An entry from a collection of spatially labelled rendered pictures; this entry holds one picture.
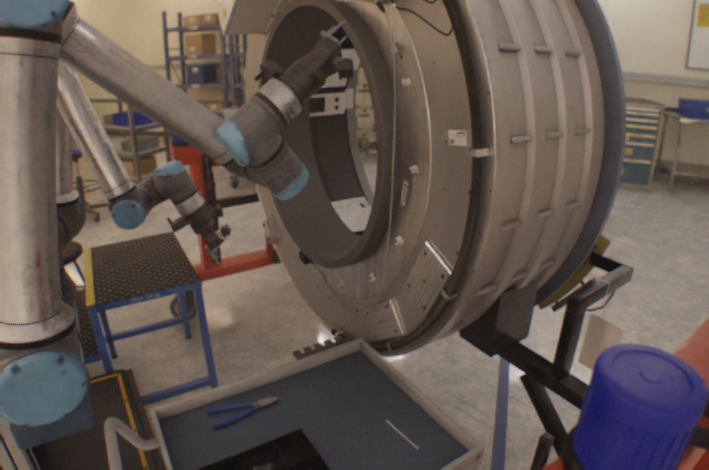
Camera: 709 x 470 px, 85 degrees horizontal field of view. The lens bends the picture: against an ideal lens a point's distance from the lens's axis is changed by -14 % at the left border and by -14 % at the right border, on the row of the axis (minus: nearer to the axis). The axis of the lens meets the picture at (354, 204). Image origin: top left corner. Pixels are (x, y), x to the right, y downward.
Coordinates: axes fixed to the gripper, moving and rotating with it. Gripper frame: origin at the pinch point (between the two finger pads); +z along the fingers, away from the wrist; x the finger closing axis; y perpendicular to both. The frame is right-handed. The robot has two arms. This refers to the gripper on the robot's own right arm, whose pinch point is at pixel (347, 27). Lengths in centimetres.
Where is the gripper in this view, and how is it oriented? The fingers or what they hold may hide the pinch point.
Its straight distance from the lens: 101.7
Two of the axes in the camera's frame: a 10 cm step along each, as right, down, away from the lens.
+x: -1.1, -3.6, -9.3
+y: 7.3, 6.0, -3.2
